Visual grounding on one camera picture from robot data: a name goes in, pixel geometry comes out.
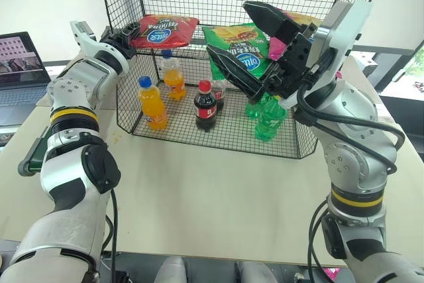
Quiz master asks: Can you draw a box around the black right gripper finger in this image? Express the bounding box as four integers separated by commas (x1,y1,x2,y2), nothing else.
205,44,266,102
242,0,301,44

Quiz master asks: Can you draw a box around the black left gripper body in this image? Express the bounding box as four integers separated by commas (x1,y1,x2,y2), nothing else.
99,28,137,60

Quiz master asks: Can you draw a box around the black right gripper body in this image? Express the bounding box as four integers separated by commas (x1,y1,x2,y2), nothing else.
258,19,321,101

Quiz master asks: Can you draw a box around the green conveyor belt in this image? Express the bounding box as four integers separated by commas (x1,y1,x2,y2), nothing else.
17,128,51,177

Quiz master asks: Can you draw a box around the pink chip bag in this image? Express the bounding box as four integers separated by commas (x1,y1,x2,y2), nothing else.
268,35,288,62

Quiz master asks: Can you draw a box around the green chip bag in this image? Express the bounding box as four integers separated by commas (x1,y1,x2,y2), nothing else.
201,23,276,81

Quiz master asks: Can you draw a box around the cola bottle red cap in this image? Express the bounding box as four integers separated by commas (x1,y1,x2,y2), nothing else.
211,77,229,112
193,80,218,133

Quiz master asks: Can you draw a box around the yellow chip bag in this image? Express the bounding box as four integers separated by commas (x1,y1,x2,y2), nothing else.
284,11,323,29

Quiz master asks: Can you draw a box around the red chip bag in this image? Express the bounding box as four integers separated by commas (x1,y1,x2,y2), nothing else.
130,14,201,50

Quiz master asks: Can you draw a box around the green soda bottle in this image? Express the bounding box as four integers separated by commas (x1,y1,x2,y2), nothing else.
244,95,266,119
254,95,288,142

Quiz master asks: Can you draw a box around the orange soda bottle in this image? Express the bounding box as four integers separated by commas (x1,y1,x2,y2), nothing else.
160,49,187,100
138,76,169,131

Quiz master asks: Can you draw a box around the white background desk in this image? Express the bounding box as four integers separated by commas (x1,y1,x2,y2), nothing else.
350,38,424,92

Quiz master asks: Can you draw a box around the grey laptop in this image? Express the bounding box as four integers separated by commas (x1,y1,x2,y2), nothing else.
0,31,52,129

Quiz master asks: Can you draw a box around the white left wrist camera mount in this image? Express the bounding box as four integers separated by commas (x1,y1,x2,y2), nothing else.
69,20,101,57

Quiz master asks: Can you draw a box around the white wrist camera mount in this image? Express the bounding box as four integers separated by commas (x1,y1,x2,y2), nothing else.
69,20,101,57
281,0,374,109

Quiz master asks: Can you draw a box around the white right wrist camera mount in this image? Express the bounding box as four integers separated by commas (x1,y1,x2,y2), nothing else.
281,0,374,109

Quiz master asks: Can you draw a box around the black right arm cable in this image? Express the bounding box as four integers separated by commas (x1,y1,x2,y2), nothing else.
295,64,406,175

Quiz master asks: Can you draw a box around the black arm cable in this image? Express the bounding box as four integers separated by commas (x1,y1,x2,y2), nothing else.
295,64,406,175
100,188,119,283

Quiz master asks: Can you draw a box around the black wire mesh rack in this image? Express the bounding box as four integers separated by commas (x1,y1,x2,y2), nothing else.
97,0,387,160

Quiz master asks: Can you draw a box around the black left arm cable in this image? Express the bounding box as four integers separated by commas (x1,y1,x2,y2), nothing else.
100,188,119,283

